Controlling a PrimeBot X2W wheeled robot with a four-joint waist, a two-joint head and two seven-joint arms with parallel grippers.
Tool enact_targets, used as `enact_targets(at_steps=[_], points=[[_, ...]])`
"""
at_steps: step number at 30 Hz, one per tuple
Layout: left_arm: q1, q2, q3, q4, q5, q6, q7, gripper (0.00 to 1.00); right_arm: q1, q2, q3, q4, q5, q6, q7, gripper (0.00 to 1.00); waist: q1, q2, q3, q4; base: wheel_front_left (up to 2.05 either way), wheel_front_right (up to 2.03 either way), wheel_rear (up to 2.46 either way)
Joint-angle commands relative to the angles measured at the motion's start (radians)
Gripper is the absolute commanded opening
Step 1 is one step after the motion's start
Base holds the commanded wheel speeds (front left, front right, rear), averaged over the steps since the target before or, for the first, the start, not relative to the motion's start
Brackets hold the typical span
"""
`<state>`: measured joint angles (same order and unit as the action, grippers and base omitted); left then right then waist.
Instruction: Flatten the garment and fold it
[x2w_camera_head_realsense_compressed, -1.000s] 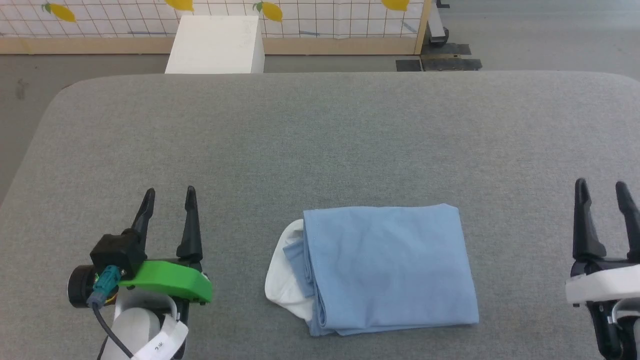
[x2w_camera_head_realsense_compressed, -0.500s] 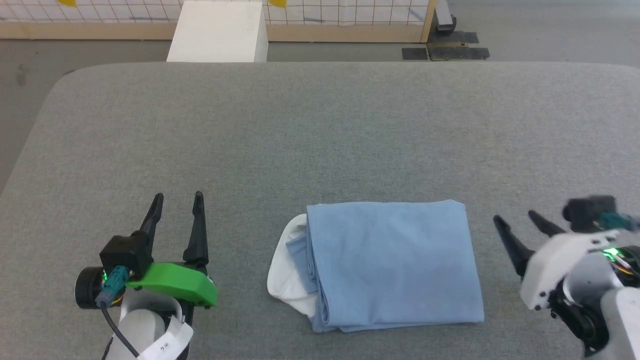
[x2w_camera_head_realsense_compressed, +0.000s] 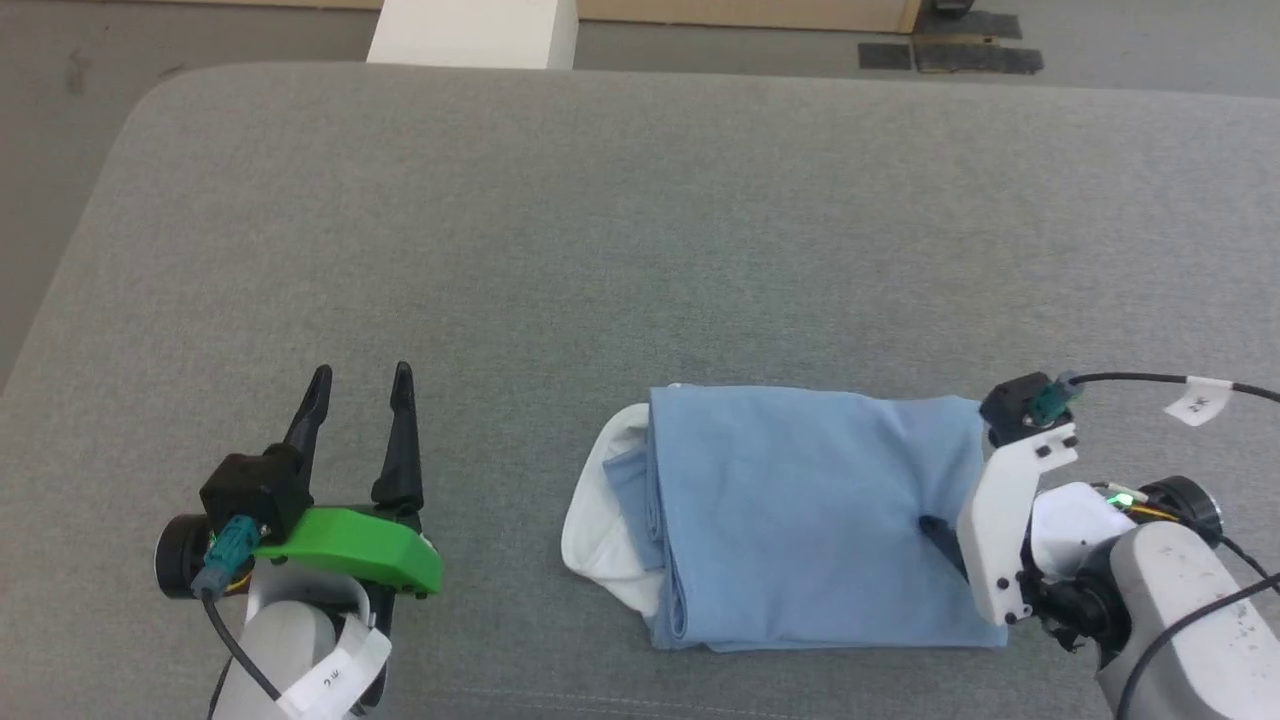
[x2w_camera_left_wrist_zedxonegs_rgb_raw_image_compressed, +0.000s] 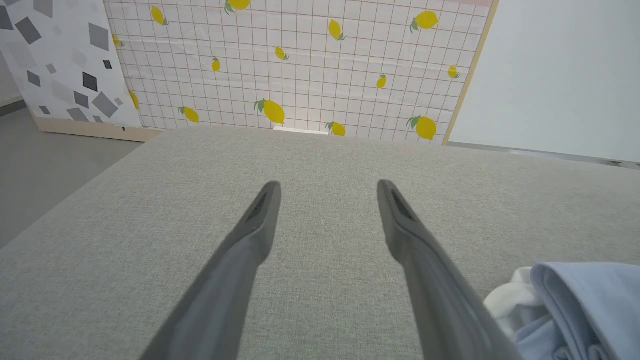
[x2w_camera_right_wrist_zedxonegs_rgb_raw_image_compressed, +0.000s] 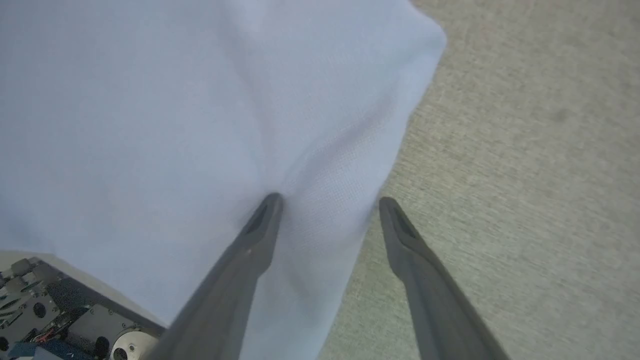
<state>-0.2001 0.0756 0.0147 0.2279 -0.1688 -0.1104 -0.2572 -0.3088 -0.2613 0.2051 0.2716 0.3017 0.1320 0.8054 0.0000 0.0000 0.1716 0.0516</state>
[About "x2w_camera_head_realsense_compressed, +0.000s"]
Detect lemon print partition screen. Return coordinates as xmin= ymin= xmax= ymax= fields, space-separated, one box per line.
xmin=95 ymin=0 xmax=924 ymax=35

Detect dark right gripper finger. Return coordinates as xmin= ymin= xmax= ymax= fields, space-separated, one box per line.
xmin=917 ymin=514 xmax=970 ymax=578

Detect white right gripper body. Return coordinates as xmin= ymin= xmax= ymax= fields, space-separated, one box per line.
xmin=957 ymin=424 xmax=1080 ymax=627

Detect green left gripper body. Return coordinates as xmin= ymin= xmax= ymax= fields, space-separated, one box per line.
xmin=254 ymin=506 xmax=445 ymax=600

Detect light blue and white garment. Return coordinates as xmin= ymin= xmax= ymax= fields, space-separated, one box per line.
xmin=560 ymin=384 xmax=1012 ymax=654

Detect white left cable label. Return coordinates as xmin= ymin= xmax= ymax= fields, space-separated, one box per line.
xmin=277 ymin=625 xmax=394 ymax=720

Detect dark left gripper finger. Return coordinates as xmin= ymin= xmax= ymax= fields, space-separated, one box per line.
xmin=371 ymin=362 xmax=426 ymax=512
xmin=283 ymin=365 xmax=334 ymax=472

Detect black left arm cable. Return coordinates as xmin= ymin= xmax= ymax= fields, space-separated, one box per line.
xmin=193 ymin=565 xmax=293 ymax=720

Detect white right cable label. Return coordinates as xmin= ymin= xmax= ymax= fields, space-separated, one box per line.
xmin=1164 ymin=376 xmax=1234 ymax=427

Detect white box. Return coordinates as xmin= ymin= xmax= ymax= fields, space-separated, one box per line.
xmin=366 ymin=0 xmax=580 ymax=72

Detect black floor mats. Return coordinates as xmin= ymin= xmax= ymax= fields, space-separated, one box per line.
xmin=857 ymin=9 xmax=1045 ymax=77

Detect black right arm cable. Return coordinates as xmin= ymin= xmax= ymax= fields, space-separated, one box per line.
xmin=1060 ymin=371 xmax=1280 ymax=405

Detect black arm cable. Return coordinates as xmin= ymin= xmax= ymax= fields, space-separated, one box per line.
xmin=1060 ymin=371 xmax=1280 ymax=405
xmin=193 ymin=565 xmax=293 ymax=720

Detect white cable label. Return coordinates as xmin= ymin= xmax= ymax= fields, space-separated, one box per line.
xmin=277 ymin=625 xmax=394 ymax=720
xmin=1164 ymin=376 xmax=1234 ymax=427

